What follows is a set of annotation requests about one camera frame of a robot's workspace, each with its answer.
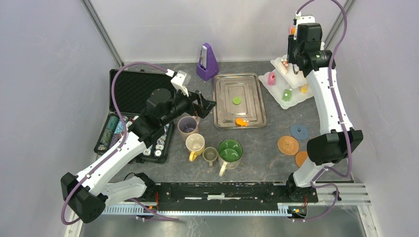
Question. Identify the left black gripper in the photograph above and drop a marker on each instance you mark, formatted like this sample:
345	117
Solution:
204	106

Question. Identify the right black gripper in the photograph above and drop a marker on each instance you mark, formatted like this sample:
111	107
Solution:
292	42

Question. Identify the layered strawberry cake slice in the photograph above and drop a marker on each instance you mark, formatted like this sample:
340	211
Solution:
285	64

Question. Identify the pink steel tongs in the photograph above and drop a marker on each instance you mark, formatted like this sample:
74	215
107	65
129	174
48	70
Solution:
290	27

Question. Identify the green macaron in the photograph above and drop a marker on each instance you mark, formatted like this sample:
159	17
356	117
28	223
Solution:
236	100

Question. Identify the pink cake piece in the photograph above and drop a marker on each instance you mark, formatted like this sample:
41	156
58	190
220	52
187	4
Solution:
271	80

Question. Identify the green swirl roll cake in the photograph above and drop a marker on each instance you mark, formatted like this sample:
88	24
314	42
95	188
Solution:
287	95

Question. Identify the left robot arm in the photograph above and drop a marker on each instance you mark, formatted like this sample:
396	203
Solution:
89	192

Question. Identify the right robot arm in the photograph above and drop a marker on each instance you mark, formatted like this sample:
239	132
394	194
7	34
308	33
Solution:
338	139

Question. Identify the pink mug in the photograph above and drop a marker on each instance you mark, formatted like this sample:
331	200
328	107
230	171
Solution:
188	125

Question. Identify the steel serving tray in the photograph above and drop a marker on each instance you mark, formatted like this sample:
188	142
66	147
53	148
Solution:
251	109

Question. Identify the purple metronome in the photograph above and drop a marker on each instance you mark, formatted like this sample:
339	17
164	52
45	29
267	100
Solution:
207	66

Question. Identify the white three-tier cake stand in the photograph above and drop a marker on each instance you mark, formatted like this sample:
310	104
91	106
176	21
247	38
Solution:
292	79

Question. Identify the small grey-green mug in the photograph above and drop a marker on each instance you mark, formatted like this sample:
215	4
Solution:
210	154

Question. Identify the green interior mushroom mug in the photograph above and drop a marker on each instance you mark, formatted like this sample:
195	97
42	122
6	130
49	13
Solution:
229	155

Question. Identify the black poker chip case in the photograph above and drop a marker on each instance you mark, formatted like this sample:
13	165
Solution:
132	90

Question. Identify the blue smiley coaster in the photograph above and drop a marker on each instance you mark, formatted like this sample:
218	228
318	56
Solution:
299	132

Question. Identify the woven brown coaster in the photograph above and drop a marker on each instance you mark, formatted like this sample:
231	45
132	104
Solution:
288	145

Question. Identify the orange round coaster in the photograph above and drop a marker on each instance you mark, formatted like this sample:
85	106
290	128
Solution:
300	158

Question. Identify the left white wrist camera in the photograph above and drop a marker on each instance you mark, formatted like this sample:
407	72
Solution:
179	80

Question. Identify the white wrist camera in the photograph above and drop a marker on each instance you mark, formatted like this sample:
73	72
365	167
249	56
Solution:
179	80
303	19

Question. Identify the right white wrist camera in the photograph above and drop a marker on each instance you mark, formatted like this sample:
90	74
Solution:
303	19

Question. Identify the cream yellow-handled mug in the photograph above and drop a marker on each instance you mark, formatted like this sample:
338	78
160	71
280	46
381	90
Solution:
195	143

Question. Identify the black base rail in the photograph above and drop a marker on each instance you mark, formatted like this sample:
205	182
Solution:
222	196

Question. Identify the white cable duct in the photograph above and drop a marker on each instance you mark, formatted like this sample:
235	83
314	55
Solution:
341	194

